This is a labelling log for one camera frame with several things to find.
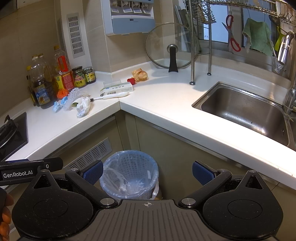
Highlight clear oil bottle behind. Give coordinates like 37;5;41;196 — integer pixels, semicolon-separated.
38;53;58;95

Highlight thin dark bottle behind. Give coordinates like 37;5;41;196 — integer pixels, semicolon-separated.
26;65;39;106

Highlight yellow plastic bag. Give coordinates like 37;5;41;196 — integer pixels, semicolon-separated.
132;68;148;82

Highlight tall soybean paste jar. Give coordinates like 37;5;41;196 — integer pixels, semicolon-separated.
72;66;87;88

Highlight red plastic scrap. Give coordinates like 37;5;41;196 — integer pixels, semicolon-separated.
127;78;136;85

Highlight dark oil bottle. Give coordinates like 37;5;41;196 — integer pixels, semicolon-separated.
31;55;57;109

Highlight person left hand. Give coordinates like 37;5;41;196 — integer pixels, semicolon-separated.
0;194;14;241

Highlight wall mounted dispenser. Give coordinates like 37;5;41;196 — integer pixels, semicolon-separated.
101;0;156;36

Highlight green dish cloth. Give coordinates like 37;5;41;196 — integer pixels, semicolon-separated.
242;18;273;56

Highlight steel dish rack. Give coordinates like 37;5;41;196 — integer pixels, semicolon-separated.
184;1;295;81

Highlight blue mesh trash bin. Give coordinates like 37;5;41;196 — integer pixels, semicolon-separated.
99;150;159;201

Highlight blue white wrapper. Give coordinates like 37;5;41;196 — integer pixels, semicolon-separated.
53;96;68;113

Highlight black gas stove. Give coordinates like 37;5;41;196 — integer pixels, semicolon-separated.
1;112;28;162

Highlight glass pot lid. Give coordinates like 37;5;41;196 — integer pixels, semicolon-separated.
144;23;200;72

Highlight wall vent grille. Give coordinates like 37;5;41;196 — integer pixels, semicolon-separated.
66;13;85;58

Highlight small checkered lid jar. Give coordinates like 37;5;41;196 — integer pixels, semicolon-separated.
83;66;96;84

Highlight white foam net sleeve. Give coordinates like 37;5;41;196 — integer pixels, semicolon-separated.
63;87;82;110

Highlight stainless steel sink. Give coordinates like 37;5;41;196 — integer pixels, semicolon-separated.
192;82;295;150

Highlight white plastic bag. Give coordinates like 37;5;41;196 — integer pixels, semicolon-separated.
76;97;91;118

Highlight soy sauce bottle red handle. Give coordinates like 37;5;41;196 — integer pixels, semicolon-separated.
54;45;75;91

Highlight white paper cup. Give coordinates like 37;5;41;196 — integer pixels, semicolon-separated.
71;97;84;109

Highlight orange mesh scrubber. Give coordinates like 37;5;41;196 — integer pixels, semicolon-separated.
57;89;69;99

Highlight cabinet vent grille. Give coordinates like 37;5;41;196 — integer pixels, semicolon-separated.
63;138;112;171

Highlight chrome faucet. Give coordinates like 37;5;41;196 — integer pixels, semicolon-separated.
277;31;295;115

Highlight white green medicine box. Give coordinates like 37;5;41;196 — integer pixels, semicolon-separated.
100;80;133;96

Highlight white electric toothbrush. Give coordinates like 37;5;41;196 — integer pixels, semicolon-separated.
90;92;130;102

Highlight red handled scissors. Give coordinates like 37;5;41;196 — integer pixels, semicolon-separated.
222;15;241;52

